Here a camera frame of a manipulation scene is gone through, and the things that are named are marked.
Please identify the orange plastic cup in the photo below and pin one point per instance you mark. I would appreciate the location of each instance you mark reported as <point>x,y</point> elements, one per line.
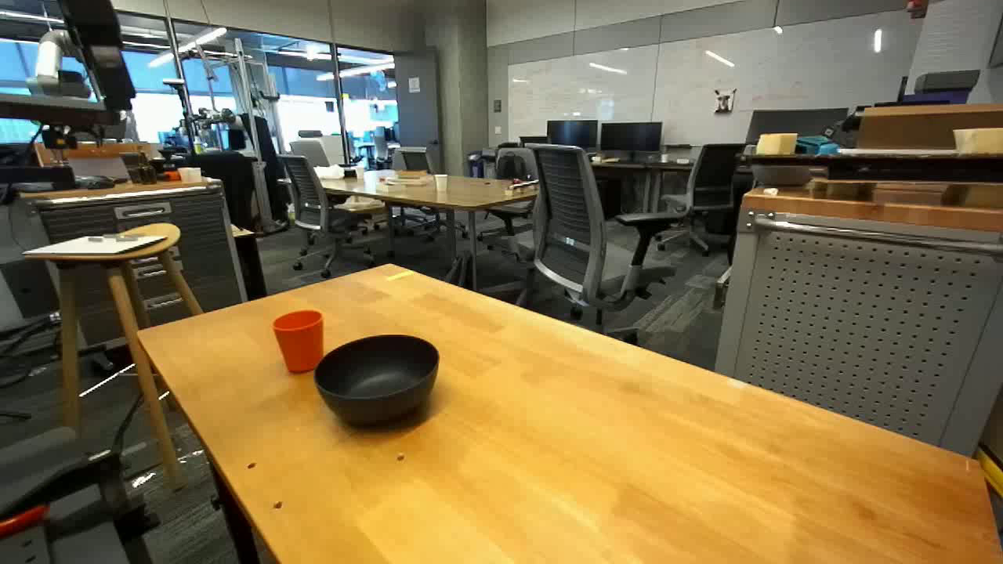
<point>299,343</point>

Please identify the black bowl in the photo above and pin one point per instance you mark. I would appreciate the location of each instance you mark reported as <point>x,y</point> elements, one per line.
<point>378,380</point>

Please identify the grey mesh office chair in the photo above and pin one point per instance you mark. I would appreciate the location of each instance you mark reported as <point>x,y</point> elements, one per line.
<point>510,167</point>
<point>567,221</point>
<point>300,197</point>

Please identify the wooden meeting table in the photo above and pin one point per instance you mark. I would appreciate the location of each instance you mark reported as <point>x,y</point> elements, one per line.
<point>440,188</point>

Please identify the black computer monitor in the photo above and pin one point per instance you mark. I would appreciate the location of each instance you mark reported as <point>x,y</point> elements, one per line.
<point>632,135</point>
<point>572,131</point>

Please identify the black office chair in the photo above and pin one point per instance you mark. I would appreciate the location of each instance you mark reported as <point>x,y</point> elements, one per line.
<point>230,188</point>
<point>714,172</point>

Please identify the printed paper sign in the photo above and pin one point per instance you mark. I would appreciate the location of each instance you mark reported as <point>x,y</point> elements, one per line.
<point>724,101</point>

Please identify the yellow foam block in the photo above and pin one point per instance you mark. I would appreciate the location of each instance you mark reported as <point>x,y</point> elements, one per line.
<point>774,144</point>
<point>980,142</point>

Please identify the grey perforated tool cabinet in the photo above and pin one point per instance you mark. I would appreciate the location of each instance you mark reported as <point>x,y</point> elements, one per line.
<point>865,323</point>

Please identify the grey drawer cabinet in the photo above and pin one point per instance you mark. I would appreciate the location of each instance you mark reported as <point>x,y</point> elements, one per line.
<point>135,240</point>

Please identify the white paper sheet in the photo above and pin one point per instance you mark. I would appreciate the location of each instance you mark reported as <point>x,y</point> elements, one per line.
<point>95,244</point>

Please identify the wooden stool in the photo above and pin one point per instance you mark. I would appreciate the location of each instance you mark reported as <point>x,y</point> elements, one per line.
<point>66,333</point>

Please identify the wooden box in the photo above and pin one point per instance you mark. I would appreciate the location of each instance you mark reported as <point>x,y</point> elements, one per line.
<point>925,127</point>

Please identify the black equipment shelf rack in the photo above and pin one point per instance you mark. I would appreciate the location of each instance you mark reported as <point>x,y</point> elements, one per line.
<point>88,47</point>

